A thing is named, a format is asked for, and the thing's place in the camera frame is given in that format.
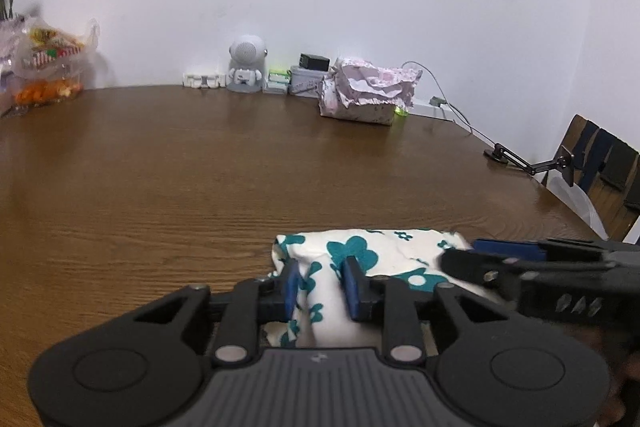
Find cream teal flower garment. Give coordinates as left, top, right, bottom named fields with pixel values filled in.
left=262, top=229, right=476, bottom=350

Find white astronaut speaker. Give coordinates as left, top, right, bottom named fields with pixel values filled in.
left=227, top=35, right=269, bottom=94

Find purple tissue pack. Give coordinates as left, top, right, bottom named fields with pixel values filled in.
left=0, top=69, right=17, bottom=116

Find clear plastic snack bag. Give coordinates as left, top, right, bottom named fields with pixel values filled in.
left=9, top=14, right=102, bottom=80

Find clear box of orange snacks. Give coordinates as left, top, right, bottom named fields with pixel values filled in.
left=12, top=72, right=87, bottom=108

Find person's right hand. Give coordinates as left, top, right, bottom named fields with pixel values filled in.
left=594, top=331, right=640, bottom=427

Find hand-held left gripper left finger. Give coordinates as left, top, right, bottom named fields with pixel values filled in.
left=125, top=259, right=302, bottom=367

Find white power strip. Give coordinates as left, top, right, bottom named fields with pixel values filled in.
left=407, top=99, right=472, bottom=124

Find black power adapter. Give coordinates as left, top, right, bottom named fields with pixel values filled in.
left=298, top=53, right=331, bottom=72

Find wooden chair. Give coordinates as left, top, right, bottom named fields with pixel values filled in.
left=542, top=114, right=640, bottom=244

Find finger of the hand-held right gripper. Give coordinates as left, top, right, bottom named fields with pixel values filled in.
left=472, top=237, right=622, bottom=264
left=439, top=247, right=617, bottom=304

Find green white small boxes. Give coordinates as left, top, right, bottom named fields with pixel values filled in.
left=264, top=67, right=293, bottom=96

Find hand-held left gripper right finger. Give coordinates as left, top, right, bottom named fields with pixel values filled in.
left=342, top=256, right=521, bottom=365

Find grey tin box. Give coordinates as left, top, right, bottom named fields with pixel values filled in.
left=288, top=65, right=327, bottom=98

